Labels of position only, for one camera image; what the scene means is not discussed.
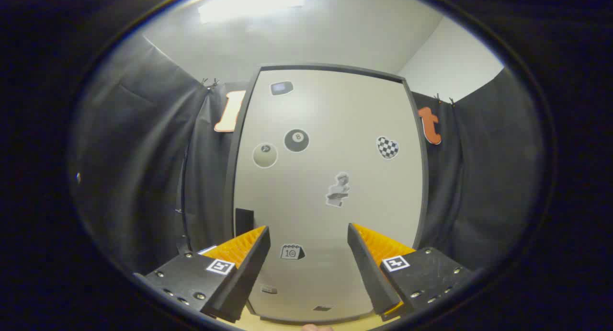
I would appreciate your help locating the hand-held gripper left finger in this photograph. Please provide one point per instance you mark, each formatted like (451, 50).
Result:
(249, 278)

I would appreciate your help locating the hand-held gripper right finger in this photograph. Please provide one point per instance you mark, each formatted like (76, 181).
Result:
(371, 273)

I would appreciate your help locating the white cabinet door with stickers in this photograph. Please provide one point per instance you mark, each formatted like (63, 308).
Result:
(330, 130)

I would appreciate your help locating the dark grey cabinet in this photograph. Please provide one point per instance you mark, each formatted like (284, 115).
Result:
(231, 177)

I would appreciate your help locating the black backdrop cloth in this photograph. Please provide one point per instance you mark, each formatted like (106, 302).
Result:
(139, 154)

